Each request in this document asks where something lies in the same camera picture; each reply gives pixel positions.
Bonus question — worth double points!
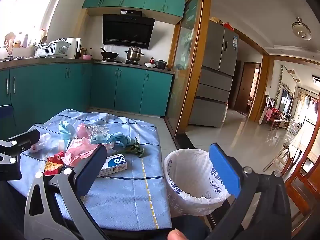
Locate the teal lower cabinets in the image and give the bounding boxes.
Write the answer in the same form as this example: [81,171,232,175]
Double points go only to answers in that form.
[0,62,174,135]

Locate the pink plastic wrapper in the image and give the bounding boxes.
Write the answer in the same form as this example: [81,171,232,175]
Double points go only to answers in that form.
[61,137,100,167]

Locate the black range hood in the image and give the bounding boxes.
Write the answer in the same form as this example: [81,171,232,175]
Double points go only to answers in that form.
[102,10,155,50]

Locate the small pink plastic bag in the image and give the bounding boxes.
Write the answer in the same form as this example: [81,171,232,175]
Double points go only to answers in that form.
[76,124,94,139]

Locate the green wall garland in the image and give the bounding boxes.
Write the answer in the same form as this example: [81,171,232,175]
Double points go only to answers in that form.
[275,65,283,105]

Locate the gas stove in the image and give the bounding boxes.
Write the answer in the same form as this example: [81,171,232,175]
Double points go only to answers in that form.
[101,57,143,65]

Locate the person's right hand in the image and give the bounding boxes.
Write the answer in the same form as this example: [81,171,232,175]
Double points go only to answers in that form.
[167,229,187,240]

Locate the brown wooden door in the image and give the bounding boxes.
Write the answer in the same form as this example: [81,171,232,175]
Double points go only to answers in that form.
[235,62,260,117]

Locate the round ceiling lamp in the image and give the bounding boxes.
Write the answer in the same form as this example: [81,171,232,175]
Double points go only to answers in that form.
[291,17,312,40]

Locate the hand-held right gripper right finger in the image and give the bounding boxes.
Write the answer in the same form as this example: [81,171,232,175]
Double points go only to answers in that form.
[205,142,293,240]

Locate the light blue crumpled wrapper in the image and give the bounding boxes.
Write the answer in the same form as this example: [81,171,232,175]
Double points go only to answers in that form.
[59,120,75,140]

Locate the white dish rack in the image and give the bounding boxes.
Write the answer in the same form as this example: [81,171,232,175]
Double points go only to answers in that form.
[34,39,72,58]

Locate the black lidded pot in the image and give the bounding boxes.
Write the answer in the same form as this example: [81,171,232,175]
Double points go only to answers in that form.
[154,59,168,70]

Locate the white fence panel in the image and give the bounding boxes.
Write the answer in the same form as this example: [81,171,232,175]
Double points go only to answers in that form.
[286,121,304,138]

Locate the red snack wrapper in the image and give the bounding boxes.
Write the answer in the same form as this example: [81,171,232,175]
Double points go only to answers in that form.
[44,151,65,176]

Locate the blue crumpled glove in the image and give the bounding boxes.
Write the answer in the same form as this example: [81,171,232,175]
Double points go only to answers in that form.
[106,132,135,148]

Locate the bottles on window sill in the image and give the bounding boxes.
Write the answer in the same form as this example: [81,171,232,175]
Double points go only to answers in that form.
[12,26,47,48]

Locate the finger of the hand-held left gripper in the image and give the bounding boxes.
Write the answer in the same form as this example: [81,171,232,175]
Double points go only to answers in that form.
[0,104,12,120]
[0,129,41,180]

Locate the items on refrigerator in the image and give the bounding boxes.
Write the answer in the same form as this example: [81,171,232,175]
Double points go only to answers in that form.
[210,17,234,32]

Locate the white plastic bag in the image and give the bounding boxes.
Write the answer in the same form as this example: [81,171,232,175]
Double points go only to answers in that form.
[30,133,53,153]

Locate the red-brown wooden chair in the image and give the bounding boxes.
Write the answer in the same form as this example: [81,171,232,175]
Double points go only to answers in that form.
[282,120,320,230]

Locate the white and blue medicine box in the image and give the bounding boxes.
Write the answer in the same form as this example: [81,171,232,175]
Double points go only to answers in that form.
[96,154,128,178]

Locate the grey refrigerator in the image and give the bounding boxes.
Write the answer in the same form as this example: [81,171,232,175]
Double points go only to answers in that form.
[188,21,239,128]

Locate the black wok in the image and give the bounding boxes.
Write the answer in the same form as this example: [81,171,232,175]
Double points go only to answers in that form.
[100,47,119,59]

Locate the dark dining chairs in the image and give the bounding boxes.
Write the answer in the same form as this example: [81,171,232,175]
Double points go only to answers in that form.
[260,97,284,130]

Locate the wooden stool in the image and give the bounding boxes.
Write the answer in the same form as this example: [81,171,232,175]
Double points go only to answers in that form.
[262,140,298,173]

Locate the light blue checked cloth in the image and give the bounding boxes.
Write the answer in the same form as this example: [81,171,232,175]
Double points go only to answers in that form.
[5,109,173,230]

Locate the white countertop appliance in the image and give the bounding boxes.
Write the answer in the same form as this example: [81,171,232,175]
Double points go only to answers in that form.
[66,37,82,59]

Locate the wood-framed glass sliding door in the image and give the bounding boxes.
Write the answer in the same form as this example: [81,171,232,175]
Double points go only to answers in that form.
[166,0,212,139]

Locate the clear plastic packet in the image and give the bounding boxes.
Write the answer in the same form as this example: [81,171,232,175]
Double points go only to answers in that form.
[90,126,110,144]

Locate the table with pale cloth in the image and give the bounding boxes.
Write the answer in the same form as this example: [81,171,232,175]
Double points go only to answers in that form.
[292,120,320,165]

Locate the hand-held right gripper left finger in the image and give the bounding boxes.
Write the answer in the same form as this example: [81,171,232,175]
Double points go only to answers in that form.
[24,144,110,240]

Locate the steel stock pot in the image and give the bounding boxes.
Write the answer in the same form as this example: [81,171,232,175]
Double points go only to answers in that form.
[124,46,145,63]

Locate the waste bin with white bag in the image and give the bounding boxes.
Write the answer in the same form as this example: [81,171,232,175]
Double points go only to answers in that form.
[162,149,240,218]

